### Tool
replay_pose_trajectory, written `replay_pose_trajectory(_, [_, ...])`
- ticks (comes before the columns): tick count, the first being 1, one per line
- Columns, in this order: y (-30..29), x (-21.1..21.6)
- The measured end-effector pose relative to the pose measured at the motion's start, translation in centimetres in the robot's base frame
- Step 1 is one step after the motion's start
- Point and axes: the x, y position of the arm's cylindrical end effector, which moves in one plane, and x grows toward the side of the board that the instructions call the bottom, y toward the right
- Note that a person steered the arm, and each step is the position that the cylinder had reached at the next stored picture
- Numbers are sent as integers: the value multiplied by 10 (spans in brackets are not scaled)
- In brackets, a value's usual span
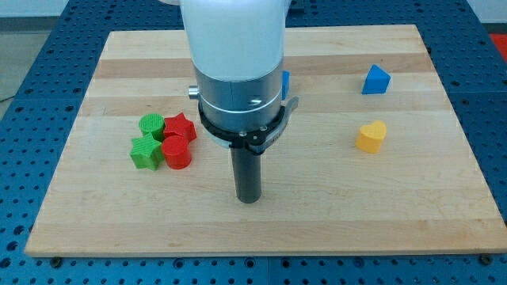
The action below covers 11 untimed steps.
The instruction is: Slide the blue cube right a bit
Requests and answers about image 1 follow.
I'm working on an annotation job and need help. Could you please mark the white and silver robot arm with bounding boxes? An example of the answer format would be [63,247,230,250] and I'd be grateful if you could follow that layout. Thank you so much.
[174,0,290,132]

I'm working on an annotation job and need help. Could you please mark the blue cube block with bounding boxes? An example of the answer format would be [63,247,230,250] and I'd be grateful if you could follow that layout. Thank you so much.
[281,70,290,101]

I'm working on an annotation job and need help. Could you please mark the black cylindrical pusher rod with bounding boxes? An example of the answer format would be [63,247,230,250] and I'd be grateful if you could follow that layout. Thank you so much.
[231,148,261,203]

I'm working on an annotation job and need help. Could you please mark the red star block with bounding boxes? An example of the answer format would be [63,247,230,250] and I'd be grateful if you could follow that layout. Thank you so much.
[163,112,197,142]

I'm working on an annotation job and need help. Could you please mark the red cylinder block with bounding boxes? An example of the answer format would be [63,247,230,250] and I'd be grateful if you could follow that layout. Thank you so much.
[161,135,192,169]

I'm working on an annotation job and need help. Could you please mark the green cylinder block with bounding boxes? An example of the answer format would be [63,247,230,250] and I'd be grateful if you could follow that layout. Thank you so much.
[138,113,165,142]

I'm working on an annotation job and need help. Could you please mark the green star block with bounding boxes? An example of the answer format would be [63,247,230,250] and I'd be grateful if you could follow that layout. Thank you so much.
[130,133,164,170]

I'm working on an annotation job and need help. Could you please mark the yellow heart block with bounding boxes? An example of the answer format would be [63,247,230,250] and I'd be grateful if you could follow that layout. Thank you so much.
[355,120,387,154]

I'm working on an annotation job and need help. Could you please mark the wooden board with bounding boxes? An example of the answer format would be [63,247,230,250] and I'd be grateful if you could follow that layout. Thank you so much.
[25,25,506,257]

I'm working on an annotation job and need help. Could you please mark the blue triangular prism block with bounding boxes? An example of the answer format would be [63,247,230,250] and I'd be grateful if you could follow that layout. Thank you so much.
[361,64,391,95]

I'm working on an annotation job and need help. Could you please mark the red object at edge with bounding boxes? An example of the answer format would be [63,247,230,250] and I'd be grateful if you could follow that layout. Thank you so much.
[490,33,507,61]

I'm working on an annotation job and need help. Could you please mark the black tool clamp ring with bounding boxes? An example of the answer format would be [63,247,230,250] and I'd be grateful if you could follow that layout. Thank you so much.
[197,96,300,156]

